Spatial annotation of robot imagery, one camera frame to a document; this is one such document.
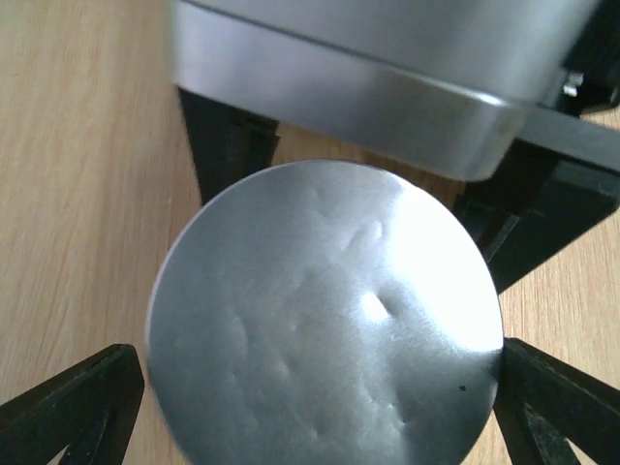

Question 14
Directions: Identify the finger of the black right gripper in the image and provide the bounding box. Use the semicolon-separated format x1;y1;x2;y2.
177;88;279;203

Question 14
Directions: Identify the round white lid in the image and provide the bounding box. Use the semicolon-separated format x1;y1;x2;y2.
146;160;504;464

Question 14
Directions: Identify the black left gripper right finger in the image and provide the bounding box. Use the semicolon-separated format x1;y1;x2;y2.
494;338;619;464

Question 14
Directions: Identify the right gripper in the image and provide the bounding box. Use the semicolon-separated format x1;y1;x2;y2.
453;18;619;293

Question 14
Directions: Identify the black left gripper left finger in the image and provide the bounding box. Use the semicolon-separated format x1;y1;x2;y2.
1;344;144;464

